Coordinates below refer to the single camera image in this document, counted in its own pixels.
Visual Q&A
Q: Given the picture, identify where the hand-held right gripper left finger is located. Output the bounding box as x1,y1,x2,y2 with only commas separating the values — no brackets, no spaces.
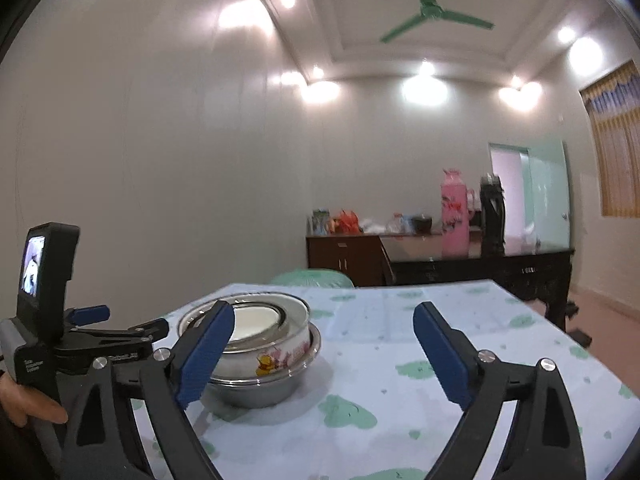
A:
62,300,236,480

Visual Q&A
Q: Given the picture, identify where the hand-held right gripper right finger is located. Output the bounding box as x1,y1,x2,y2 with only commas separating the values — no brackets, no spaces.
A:
412,302,586,480

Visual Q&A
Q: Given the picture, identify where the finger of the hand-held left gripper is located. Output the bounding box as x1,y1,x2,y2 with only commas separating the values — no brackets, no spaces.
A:
55,317,171,376
65,305,111,328

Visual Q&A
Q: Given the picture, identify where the printed white enamel bowl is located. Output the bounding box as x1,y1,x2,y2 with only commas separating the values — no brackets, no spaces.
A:
210,330,313,380

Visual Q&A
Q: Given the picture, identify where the stained white enamel bowl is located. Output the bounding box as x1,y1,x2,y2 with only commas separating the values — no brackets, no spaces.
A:
177,291,311,348

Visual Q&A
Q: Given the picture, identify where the large steel bowl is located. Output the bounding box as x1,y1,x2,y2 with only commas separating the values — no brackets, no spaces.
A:
202,322,322,409

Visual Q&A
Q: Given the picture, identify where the person's left hand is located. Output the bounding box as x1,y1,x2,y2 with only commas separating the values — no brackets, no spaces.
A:
0,375,68,428

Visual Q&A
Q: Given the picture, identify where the blue printed tablecloth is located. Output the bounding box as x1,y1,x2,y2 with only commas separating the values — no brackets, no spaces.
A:
135,280,640,480

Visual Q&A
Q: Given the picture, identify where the dark wooden desk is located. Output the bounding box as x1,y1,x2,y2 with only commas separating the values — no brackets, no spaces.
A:
380,232,576,331

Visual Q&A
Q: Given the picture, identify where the green plastic stool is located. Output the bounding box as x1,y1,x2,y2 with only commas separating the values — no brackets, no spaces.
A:
270,268,355,288

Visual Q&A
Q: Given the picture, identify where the pink thermos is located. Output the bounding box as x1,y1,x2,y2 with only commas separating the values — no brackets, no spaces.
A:
440,169,476,258

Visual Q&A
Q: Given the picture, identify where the brown wooden sideboard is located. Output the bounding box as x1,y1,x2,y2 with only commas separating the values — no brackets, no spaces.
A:
306,232,396,287

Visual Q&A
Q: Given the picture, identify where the black thermos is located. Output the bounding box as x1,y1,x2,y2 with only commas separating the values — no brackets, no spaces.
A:
479,172,507,257

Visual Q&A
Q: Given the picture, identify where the green glass door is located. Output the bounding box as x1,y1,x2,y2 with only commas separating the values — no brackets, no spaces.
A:
527,140,571,251

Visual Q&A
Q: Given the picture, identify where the window with patterned curtain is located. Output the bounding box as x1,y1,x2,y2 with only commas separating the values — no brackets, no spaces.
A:
579,60,640,218

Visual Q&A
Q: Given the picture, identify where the green ceiling fan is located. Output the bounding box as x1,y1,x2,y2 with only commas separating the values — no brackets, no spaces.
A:
380,0,496,43

